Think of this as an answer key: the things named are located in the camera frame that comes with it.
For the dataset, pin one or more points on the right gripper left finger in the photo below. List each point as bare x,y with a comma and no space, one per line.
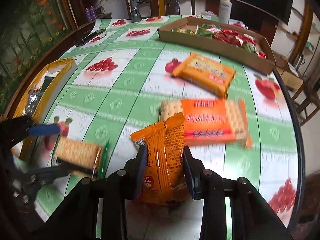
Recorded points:
124,184

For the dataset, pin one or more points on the dark green snack packet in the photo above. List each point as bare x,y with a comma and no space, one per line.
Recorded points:
46,83

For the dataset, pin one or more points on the red and green candies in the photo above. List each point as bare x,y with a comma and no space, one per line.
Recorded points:
245,41

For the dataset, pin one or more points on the white spray bottle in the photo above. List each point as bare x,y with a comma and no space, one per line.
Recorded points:
225,11

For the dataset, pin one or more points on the yellow rimmed white tray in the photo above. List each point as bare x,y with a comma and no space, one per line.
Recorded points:
61,70

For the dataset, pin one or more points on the black remote control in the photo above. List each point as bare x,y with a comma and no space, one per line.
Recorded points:
88,38

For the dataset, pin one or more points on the grey flashlight device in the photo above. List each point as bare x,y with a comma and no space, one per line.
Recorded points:
135,14

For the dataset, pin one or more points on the purple bottles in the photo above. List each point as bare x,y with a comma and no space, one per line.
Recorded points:
91,14

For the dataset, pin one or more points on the cardboard box tray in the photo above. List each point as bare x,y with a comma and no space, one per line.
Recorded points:
169,33

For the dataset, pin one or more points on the green-edged cracker pack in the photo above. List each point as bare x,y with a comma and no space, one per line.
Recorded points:
84,157

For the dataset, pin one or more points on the green patterned tablecloth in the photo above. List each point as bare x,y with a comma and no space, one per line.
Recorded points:
118,82

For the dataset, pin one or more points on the large orange cracker pack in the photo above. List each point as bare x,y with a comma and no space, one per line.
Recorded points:
210,121

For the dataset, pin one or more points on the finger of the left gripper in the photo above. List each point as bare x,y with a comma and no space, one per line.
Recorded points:
44,130
44,176

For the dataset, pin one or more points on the orange snack packet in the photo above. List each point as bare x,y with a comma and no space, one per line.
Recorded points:
164,182

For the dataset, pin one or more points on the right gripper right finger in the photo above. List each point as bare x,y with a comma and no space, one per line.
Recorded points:
204,184

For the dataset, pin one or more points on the orange-yellow biscuit pack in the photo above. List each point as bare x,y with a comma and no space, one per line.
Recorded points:
206,73

